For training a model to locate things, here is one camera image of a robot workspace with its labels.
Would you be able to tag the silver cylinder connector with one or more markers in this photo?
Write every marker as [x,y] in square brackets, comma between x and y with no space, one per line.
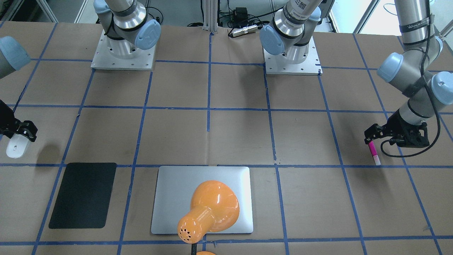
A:
[242,31]

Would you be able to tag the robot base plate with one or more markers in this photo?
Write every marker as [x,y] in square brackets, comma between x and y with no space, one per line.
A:
[121,55]
[299,60]

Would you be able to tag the pink highlighter pen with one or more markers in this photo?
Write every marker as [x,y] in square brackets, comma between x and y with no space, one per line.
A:
[374,153]

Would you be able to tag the black mousepad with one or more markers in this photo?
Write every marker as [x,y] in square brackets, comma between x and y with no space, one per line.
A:
[84,196]

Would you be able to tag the white computer mouse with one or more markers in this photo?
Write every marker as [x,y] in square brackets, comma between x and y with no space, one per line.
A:
[17,146]

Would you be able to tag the aluminium frame post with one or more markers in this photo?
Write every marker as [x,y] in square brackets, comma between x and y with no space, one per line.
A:
[210,15]

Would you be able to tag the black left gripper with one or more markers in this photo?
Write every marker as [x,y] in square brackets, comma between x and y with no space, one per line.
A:
[395,125]

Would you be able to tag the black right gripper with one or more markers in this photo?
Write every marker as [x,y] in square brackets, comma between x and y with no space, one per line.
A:
[6,120]

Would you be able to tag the silver laptop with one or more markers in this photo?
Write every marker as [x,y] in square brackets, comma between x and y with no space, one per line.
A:
[176,185]

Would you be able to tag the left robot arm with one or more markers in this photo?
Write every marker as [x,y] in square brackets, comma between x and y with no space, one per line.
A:
[293,25]

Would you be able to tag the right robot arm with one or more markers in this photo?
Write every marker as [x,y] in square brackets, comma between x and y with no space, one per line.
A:
[121,20]

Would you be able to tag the orange desk lamp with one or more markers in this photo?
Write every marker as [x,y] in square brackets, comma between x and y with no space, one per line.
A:
[214,207]

